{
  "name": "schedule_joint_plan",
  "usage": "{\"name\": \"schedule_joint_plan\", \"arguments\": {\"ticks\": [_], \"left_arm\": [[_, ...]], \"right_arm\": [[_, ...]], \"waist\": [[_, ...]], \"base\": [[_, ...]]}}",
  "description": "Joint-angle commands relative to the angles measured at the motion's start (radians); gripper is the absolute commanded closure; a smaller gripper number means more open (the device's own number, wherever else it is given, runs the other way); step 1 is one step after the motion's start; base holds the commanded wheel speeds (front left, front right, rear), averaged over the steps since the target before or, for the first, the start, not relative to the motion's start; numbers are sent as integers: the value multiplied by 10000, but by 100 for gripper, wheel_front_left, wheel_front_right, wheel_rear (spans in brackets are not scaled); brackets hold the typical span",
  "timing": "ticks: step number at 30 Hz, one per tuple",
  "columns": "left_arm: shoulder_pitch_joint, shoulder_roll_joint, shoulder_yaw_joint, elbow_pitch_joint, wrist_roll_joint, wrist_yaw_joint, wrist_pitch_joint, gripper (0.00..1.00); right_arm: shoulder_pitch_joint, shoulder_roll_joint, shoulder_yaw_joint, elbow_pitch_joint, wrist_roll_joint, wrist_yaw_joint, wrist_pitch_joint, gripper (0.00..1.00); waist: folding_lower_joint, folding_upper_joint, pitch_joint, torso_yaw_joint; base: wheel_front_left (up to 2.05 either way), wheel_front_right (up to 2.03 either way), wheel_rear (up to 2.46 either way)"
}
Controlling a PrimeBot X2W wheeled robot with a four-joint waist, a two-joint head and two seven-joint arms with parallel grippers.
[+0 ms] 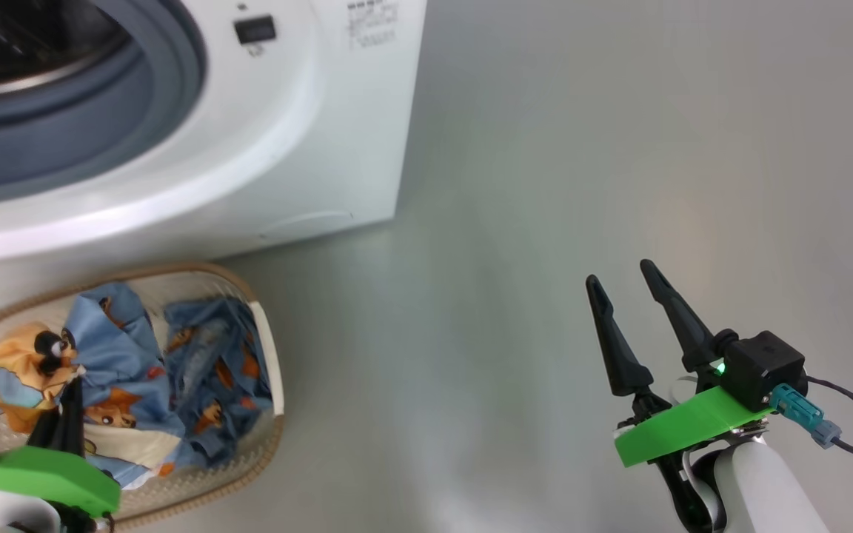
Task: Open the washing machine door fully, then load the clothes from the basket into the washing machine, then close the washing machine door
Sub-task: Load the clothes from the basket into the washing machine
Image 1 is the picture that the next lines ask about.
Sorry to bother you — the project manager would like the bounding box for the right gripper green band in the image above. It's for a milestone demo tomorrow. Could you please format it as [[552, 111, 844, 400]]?
[[586, 259, 775, 533]]

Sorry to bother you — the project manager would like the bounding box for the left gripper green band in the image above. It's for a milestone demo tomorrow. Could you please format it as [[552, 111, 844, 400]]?
[[0, 368, 122, 533]]

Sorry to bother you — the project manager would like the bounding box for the blue cartoon shirt orange patch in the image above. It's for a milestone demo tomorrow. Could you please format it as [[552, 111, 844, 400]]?
[[0, 281, 175, 489]]

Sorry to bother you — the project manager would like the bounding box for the cream perforated laundry basket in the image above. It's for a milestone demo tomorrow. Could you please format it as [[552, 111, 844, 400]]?
[[0, 263, 285, 530]]

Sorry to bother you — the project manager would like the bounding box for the white front-load washing machine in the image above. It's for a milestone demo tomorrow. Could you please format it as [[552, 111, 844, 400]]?
[[0, 0, 427, 323]]

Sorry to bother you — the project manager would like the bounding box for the black door latch slot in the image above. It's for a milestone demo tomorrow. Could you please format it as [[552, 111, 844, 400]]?
[[234, 15, 277, 44]]

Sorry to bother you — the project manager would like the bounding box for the teal right camera connector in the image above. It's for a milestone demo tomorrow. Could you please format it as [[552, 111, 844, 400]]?
[[769, 383, 842, 449]]

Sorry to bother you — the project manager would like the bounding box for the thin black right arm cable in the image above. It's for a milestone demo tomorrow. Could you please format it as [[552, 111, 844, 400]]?
[[804, 376, 853, 461]]

